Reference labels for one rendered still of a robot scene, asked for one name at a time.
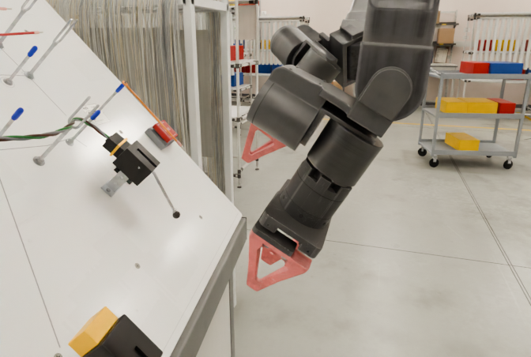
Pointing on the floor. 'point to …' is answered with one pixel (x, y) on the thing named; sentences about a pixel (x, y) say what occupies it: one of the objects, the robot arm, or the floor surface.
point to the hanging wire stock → (161, 52)
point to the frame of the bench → (231, 315)
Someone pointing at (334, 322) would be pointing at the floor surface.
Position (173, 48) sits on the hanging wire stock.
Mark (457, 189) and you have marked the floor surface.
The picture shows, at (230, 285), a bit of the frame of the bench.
